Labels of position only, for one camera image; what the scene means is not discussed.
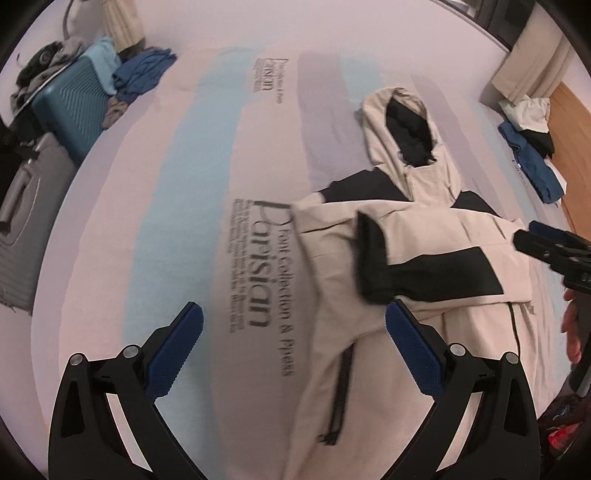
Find teal hard-shell suitcase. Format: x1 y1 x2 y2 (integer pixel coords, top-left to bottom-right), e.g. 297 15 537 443
32 57 109 165

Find blue garment near headboard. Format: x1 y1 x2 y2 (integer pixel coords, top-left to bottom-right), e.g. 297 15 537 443
498 121 564 204

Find right hand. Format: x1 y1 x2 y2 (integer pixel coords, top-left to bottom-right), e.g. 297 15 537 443
561 289 582 364

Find wooden headboard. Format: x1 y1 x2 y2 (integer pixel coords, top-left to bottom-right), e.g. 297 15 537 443
549 82 591 239

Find beige curtain right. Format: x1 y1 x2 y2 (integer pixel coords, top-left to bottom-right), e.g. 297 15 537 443
491 29 575 104

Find dark clothes on teal suitcase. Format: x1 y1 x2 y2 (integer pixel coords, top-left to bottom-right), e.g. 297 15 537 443
10 37 86 113

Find beige curtain left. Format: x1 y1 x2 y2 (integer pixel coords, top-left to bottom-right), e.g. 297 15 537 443
101 0 145 52

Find beige and black hooded jacket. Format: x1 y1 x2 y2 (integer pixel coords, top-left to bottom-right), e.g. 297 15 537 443
291 87 541 454

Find striped printed bed sheet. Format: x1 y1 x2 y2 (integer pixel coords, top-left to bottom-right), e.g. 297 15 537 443
56 48 569 479

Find grey hard-shell suitcase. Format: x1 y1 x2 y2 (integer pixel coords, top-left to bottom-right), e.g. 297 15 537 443
1 133 77 313

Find blue clothes pile by suitcase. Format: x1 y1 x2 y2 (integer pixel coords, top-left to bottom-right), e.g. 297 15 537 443
112 48 177 104

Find beige curtain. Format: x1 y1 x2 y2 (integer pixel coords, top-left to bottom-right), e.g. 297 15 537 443
101 0 145 52
491 29 575 104

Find light blue cloth on suitcase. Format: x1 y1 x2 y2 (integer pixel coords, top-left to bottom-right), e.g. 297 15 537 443
82 36 121 96

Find dark window frame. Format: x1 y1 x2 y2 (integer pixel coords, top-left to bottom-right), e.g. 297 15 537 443
441 0 535 49

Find white and black clothes pile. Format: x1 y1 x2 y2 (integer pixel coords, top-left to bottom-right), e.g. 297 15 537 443
499 96 555 158

